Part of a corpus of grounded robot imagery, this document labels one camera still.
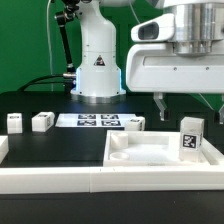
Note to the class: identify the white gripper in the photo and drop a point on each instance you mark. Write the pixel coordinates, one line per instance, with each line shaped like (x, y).
(155, 68)

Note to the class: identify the white square table top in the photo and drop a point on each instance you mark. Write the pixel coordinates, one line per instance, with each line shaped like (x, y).
(151, 148)

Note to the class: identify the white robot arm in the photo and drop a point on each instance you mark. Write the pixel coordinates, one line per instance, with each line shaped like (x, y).
(180, 51)

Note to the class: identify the white fiducial marker sheet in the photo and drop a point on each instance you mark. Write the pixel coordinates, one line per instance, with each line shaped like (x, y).
(92, 120)

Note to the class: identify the white U-shaped workspace fence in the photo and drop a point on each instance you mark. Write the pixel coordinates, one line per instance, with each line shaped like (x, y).
(110, 178)

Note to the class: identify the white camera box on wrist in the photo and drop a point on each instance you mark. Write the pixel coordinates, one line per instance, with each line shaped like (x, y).
(159, 29)

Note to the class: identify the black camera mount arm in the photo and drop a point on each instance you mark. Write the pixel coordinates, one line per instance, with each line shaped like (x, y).
(62, 18)

